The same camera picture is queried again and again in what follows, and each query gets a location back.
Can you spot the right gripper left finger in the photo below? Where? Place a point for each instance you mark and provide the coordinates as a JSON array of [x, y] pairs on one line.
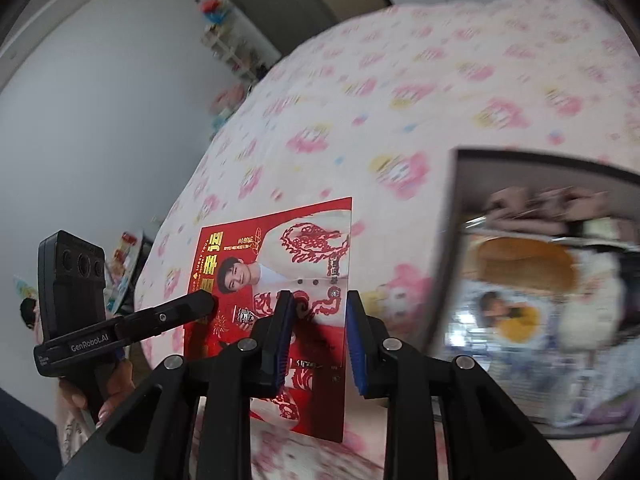
[[273, 335]]

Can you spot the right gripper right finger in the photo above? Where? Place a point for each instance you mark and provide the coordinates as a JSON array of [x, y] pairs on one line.
[[371, 366]]

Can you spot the red printed packet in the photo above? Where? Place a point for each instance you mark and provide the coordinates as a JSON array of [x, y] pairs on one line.
[[246, 264]]

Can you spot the brown wooden comb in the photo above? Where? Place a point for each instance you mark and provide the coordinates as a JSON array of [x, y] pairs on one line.
[[513, 256]]

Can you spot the white fluffy heart plush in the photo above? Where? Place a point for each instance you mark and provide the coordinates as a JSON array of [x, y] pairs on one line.
[[592, 313]]

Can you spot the person left hand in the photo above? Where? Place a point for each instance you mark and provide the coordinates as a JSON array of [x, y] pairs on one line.
[[99, 395]]

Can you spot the black cardboard shoe box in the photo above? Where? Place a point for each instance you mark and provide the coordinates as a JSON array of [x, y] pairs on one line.
[[510, 325]]

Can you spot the pink cartoon print blanket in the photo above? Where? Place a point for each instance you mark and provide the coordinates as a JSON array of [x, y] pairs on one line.
[[372, 109]]

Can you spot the white shelf rack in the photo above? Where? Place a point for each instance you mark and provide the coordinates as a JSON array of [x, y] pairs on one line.
[[226, 41]]

